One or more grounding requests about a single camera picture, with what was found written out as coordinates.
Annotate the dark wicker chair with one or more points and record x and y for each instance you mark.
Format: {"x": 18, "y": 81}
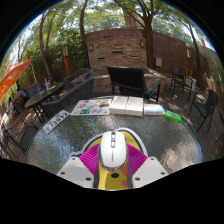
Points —
{"x": 78, "y": 75}
{"x": 75, "y": 96}

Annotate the dark round patio table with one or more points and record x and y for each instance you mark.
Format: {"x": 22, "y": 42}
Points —
{"x": 43, "y": 95}

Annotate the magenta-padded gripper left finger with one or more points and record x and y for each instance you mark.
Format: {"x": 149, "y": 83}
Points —
{"x": 76, "y": 170}

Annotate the dark mesh metal armchair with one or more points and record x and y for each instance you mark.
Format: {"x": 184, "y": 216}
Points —
{"x": 26, "y": 136}
{"x": 210, "y": 101}

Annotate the brown-trunked tree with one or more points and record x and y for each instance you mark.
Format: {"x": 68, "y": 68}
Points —
{"x": 83, "y": 43}
{"x": 149, "y": 50}

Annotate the small white blue box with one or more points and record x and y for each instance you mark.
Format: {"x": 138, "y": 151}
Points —
{"x": 154, "y": 109}

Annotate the yellow chick-shaped mouse pad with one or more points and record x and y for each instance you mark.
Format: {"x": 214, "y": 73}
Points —
{"x": 111, "y": 182}

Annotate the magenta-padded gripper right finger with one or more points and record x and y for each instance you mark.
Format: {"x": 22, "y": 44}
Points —
{"x": 149, "y": 170}

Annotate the black wooden slatted chair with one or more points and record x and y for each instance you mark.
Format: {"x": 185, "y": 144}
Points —
{"x": 128, "y": 80}

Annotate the green wipes packet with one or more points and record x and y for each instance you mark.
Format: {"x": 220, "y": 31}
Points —
{"x": 173, "y": 116}

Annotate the white flat box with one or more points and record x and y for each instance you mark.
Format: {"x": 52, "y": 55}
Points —
{"x": 118, "y": 105}
{"x": 135, "y": 106}

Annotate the black wall lantern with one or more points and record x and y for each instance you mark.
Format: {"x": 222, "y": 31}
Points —
{"x": 142, "y": 44}
{"x": 90, "y": 47}

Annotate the blue patio chair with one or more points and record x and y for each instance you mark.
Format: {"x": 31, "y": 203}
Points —
{"x": 34, "y": 89}

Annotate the grey wall utility box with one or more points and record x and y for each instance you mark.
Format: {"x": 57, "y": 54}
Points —
{"x": 159, "y": 61}

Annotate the wooden lamp post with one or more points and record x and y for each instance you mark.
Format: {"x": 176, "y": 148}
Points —
{"x": 66, "y": 60}
{"x": 189, "y": 60}

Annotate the orange canopy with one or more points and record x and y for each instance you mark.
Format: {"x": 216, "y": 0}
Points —
{"x": 15, "y": 75}

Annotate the low stone planter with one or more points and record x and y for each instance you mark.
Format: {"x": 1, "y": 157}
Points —
{"x": 100, "y": 85}

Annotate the person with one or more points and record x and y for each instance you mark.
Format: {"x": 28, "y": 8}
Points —
{"x": 21, "y": 93}

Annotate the white computer mouse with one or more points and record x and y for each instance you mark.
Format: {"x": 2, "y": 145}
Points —
{"x": 113, "y": 150}

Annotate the white licence plate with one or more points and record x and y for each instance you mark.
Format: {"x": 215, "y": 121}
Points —
{"x": 56, "y": 122}

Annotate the black metal patio chair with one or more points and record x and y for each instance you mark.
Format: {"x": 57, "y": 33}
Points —
{"x": 179, "y": 71}

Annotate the colourful printed paper sheet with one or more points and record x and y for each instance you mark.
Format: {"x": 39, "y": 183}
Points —
{"x": 90, "y": 107}

